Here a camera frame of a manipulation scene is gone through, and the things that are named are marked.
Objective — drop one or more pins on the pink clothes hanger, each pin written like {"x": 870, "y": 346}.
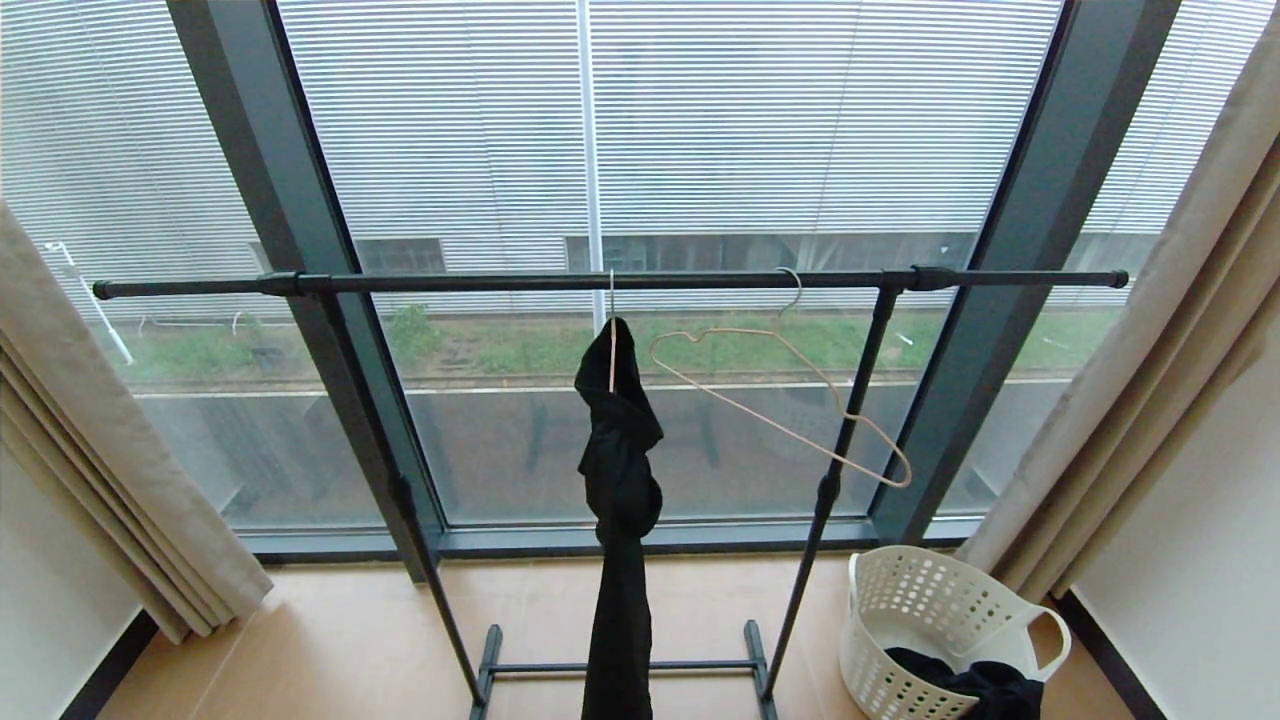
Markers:
{"x": 740, "y": 331}
{"x": 612, "y": 350}

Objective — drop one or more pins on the black clothes rack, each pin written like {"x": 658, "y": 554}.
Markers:
{"x": 450, "y": 283}

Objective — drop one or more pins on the white laundry basket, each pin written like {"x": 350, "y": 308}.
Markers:
{"x": 930, "y": 600}

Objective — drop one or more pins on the heap of clothes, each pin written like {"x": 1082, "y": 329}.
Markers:
{"x": 990, "y": 685}

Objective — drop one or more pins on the window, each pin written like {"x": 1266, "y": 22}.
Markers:
{"x": 800, "y": 120}

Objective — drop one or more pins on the beige curtain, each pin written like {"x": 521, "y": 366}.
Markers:
{"x": 1150, "y": 380}
{"x": 100, "y": 480}

